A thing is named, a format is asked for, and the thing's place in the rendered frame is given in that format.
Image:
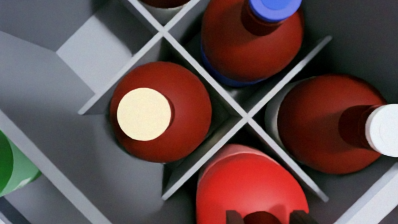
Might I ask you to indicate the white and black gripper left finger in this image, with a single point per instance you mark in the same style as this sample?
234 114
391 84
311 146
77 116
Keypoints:
233 217

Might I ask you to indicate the green bottle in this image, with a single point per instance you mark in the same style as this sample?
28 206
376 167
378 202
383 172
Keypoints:
16 169

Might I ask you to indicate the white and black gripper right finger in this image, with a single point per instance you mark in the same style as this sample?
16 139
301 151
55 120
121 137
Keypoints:
300 216

